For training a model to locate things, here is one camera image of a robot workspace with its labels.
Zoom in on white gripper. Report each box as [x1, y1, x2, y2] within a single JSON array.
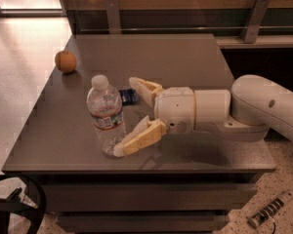
[[112, 77, 195, 157]]

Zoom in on clear plastic water bottle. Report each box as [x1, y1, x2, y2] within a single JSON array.
[[87, 75, 126, 157]]

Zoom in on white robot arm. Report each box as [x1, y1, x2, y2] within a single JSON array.
[[113, 75, 293, 157]]

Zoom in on blue snack bar wrapper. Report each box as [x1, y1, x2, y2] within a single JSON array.
[[119, 89, 140, 106]]

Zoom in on grey drawer cabinet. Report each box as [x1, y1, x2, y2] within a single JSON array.
[[1, 33, 277, 234]]

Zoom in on orange fruit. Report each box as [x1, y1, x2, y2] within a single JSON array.
[[55, 51, 77, 73]]

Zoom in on white power strip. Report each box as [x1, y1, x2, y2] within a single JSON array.
[[248, 190, 293, 229]]

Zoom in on black round chair base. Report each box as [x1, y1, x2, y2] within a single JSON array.
[[0, 174, 47, 234]]

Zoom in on right metal wall bracket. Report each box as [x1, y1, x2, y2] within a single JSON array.
[[240, 0, 271, 44]]

